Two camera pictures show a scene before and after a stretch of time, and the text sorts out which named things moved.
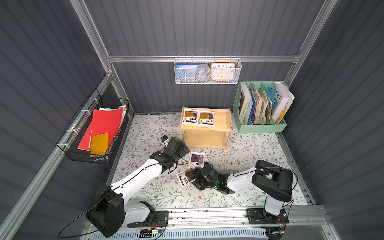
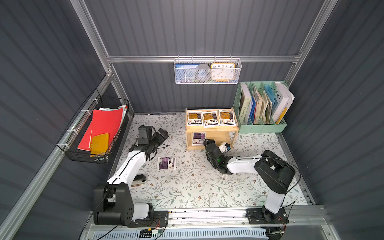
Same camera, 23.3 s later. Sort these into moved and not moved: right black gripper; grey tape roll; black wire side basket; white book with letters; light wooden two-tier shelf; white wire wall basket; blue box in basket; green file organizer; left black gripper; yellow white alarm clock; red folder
Moved: light wooden two-tier shelf; right black gripper; left black gripper
Not moved: black wire side basket; yellow white alarm clock; red folder; white book with letters; grey tape roll; blue box in basket; white wire wall basket; green file organizer
